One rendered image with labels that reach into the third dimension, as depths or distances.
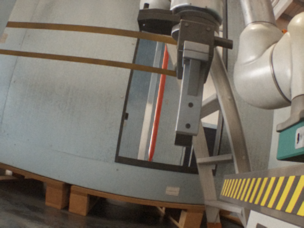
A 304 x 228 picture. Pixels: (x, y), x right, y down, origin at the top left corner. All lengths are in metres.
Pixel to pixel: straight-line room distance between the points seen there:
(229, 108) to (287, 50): 0.62
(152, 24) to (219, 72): 0.77
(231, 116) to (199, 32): 0.80
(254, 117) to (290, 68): 1.45
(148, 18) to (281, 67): 0.31
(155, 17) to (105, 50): 1.52
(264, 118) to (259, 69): 1.38
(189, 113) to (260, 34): 0.43
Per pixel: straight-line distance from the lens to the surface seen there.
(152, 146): 1.93
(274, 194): 0.29
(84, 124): 1.89
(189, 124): 0.38
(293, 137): 0.58
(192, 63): 0.38
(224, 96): 1.22
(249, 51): 0.76
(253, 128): 2.04
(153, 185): 1.87
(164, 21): 0.48
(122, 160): 1.85
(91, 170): 1.87
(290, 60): 0.63
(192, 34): 0.43
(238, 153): 1.20
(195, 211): 1.82
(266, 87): 0.71
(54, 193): 1.80
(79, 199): 1.78
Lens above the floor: 0.30
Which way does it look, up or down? 9 degrees up
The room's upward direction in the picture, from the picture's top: 9 degrees clockwise
